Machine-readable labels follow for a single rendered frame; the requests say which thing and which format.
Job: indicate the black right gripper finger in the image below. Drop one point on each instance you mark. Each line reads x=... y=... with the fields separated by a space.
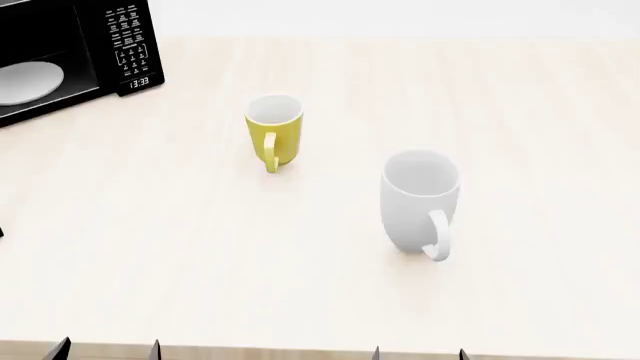
x=376 y=354
x=464 y=355

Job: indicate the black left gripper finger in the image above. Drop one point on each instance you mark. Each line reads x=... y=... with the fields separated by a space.
x=155 y=351
x=58 y=350

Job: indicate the yellow and white mug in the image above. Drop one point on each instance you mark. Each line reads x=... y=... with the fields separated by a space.
x=284 y=138

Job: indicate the white microwave turntable plate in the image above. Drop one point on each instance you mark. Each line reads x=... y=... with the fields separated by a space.
x=27 y=80

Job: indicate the black microwave oven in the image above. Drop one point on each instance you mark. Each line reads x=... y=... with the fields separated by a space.
x=131 y=41

